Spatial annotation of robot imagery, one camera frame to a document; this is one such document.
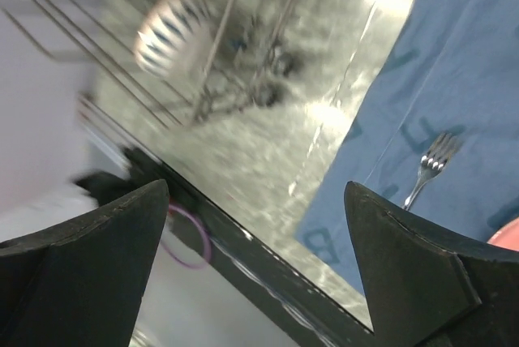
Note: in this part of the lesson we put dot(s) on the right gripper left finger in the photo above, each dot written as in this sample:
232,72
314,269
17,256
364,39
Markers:
81,282

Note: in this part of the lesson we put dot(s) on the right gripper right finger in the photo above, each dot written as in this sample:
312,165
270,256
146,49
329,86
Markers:
426,285

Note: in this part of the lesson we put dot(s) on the pink and cream plate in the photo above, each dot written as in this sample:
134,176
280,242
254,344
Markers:
507,237

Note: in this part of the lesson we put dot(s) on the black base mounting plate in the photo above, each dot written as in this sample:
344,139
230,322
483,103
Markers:
308,315

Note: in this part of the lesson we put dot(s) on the silver fork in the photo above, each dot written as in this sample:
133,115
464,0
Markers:
433,162

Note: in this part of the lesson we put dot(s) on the blue letter pattern cloth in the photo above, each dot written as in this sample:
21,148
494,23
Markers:
454,68

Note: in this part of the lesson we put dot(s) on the metal wire dish rack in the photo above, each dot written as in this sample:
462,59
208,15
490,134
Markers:
248,65

